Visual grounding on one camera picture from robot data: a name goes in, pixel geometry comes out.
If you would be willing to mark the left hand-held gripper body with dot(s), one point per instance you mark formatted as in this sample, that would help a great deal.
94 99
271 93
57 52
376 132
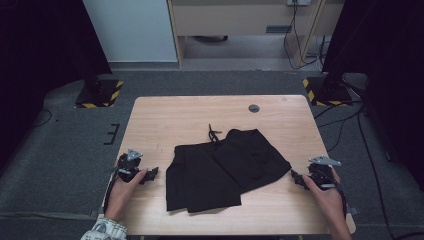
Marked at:
128 166

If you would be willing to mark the person's right hand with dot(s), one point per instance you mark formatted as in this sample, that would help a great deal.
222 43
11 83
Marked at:
328 203

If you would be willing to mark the person's left hand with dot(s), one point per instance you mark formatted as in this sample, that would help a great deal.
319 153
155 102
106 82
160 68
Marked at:
121 196

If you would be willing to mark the light wooden desk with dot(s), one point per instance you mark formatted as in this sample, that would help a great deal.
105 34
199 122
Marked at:
233 18

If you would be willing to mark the dark curtain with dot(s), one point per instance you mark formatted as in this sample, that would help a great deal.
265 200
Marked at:
40 66
393 83

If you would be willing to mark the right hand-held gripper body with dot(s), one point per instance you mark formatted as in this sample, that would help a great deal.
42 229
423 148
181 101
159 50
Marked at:
321 173

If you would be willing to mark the white panel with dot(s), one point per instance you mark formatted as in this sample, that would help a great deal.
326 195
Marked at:
130 30

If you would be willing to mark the grey tape piece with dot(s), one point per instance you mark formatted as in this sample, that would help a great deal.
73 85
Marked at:
353 210
95 212

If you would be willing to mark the white power strip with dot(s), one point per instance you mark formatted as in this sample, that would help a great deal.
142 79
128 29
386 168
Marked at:
298 2

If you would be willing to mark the black stand with striped base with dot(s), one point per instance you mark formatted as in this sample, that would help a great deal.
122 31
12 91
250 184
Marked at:
100 93
328 91

